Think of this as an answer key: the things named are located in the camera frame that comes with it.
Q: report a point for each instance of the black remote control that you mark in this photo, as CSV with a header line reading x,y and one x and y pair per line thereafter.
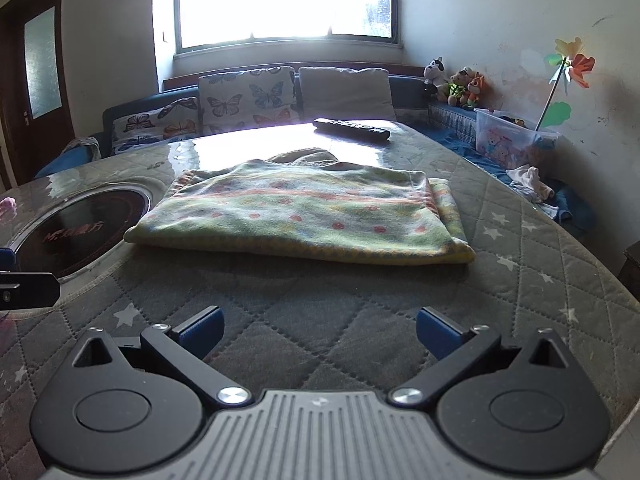
x,y
350,129

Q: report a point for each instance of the floral patterned garment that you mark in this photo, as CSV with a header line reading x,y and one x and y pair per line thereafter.
x,y
300,210

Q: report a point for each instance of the small pink fuzzy item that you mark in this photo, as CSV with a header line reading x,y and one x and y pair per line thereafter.
x,y
6,208

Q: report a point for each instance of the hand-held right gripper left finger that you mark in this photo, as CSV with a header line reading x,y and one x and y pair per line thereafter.
x,y
202,327

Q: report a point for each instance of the white crumpled clothes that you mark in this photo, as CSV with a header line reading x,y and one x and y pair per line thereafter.
x,y
530,180

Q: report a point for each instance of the window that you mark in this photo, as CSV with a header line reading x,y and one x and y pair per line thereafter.
x,y
250,0

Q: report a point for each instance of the dark blue sofa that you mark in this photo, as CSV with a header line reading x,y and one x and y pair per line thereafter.
x,y
125,105

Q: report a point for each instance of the dark brown furniture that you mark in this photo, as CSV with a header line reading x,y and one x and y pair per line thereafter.
x,y
631,270

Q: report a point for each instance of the long butterfly print cushion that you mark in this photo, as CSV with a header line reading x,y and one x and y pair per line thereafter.
x,y
150,127

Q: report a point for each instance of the blue cloth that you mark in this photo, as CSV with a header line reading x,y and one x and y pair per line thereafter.
x,y
575,210

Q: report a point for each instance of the round black induction cooktop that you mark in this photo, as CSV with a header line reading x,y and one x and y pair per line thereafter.
x,y
90,230

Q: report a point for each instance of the black and white cow plush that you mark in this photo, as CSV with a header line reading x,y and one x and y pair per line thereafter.
x,y
434,72

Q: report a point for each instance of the blue grey folded blanket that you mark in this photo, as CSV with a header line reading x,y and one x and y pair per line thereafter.
x,y
85,147

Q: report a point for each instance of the clear plastic storage box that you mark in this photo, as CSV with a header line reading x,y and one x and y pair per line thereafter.
x,y
505,142

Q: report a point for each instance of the square butterfly print cushion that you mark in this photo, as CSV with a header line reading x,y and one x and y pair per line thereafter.
x,y
240,100

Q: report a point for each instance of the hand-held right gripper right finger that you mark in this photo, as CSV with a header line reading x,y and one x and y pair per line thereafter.
x,y
440,332

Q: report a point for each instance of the brown bear plush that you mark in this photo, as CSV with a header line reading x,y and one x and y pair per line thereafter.
x,y
457,87

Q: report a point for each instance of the orange fox plush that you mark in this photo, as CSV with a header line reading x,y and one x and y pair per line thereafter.
x,y
476,90

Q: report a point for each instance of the colourful pinwheel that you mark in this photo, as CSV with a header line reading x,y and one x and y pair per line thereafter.
x,y
580,65

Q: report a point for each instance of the dark brown door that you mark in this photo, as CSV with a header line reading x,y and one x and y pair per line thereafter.
x,y
12,85

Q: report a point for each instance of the plain beige cushion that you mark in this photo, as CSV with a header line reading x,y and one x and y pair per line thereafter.
x,y
345,92

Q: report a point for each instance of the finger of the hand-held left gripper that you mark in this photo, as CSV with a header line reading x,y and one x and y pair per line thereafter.
x,y
30,290
6,259

